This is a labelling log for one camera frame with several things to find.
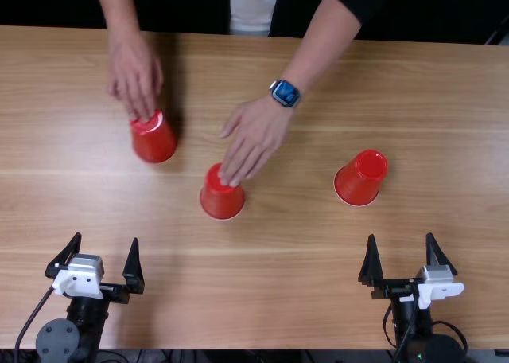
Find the person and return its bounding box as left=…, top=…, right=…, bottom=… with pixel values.
left=91, top=0, right=393, bottom=189

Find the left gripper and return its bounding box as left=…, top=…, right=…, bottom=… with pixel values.
left=44, top=232, right=146, bottom=320

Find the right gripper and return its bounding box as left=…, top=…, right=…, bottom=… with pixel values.
left=358, top=232, right=459, bottom=324

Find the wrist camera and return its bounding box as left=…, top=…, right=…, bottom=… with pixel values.
left=51, top=253, right=105, bottom=300
left=398, top=264, right=465, bottom=310

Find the red cup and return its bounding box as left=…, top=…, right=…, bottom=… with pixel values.
left=199, top=162, right=247, bottom=221
left=333, top=149, right=389, bottom=209
left=129, top=108, right=178, bottom=165

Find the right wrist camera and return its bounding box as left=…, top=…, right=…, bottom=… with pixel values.
left=398, top=264, right=465, bottom=310

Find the black cable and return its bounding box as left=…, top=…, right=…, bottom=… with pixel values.
left=431, top=319, right=469, bottom=356
left=14, top=285, right=56, bottom=363
left=382, top=303, right=400, bottom=350

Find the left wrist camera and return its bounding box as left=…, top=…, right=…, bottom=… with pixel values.
left=51, top=253, right=105, bottom=300

